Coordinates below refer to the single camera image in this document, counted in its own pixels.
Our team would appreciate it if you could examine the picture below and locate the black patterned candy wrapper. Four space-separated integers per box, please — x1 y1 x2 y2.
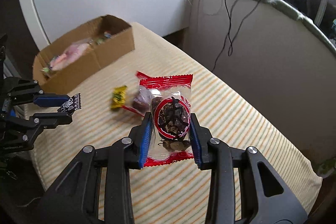
57 93 81 114

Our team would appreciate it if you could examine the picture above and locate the packaged pink bread slice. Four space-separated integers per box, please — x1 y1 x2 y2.
63 40 92 65

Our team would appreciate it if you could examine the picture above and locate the red-end dried fruit pack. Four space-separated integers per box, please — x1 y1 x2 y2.
140 74 194 167

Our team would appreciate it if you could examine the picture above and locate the red-end dark date snack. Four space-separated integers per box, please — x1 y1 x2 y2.
121 71 151 117

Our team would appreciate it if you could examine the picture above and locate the pink candy wrapper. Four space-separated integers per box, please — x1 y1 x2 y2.
49 53 68 71

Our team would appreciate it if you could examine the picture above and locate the pale green candy wrapper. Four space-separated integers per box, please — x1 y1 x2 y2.
41 67 56 78

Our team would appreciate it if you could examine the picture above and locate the brown cardboard box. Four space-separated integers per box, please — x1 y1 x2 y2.
33 15 135 94

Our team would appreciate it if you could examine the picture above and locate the striped beige tablecloth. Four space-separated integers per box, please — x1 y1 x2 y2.
30 23 322 223

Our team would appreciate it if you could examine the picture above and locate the yellow candy wrapper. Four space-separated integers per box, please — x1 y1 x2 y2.
110 85 127 110

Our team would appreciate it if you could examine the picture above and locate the black hanging cable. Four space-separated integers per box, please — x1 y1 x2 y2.
211 0 271 72

